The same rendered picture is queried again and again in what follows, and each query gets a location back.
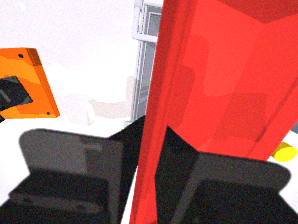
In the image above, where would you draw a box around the yellow short cylinder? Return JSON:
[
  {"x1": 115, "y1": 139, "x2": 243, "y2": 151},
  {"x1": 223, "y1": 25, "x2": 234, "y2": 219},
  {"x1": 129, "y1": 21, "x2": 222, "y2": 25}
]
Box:
[{"x1": 271, "y1": 142, "x2": 298, "y2": 162}]

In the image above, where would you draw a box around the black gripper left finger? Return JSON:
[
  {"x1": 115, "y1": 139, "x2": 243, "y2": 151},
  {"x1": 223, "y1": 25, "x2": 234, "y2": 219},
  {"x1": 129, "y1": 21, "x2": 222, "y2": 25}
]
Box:
[{"x1": 18, "y1": 115, "x2": 146, "y2": 224}]

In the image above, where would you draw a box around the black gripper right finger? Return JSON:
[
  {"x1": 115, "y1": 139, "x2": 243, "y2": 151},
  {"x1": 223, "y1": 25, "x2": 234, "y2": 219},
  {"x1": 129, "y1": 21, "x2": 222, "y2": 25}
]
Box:
[{"x1": 154, "y1": 125, "x2": 292, "y2": 224}]

